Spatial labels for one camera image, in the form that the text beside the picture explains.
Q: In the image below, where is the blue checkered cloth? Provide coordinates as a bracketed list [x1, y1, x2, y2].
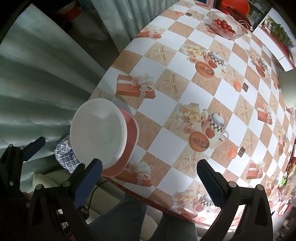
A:
[55, 136, 85, 174]

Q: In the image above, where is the person's right leg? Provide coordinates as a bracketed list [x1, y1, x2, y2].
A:
[148, 213, 200, 241]

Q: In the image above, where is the person's leg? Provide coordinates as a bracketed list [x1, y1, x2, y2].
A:
[148, 213, 200, 241]
[89, 193, 149, 241]

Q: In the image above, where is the red bucket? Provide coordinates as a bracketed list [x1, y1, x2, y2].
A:
[57, 3, 82, 22]

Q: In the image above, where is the pale green curtain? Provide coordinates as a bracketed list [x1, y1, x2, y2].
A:
[0, 0, 183, 193]

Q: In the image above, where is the pile of cherry tomatoes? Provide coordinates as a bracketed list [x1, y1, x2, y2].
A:
[214, 19, 234, 33]

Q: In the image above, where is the green potted plant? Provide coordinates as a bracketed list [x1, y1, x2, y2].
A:
[266, 17, 294, 48]

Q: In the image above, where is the checkered printed tablecloth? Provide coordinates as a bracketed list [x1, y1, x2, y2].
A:
[89, 0, 296, 230]

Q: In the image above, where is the black cable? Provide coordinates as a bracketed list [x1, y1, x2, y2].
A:
[90, 179, 117, 210]

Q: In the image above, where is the pink plate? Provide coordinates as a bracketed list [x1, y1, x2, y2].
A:
[101, 108, 139, 178]

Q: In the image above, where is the person's left leg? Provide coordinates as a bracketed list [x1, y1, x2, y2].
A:
[89, 193, 149, 241]

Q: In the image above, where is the glass bowl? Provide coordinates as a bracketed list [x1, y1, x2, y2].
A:
[209, 10, 244, 40]

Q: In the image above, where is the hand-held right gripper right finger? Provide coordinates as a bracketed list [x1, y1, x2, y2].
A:
[196, 159, 274, 241]

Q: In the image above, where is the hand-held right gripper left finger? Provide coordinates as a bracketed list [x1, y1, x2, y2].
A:
[27, 159, 103, 241]

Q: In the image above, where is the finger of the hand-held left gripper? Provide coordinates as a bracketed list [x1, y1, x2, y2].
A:
[0, 136, 46, 167]

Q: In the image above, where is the orange chair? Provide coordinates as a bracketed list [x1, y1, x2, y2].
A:
[219, 0, 250, 16]

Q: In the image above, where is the beige sofa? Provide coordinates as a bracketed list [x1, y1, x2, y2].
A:
[21, 170, 162, 241]

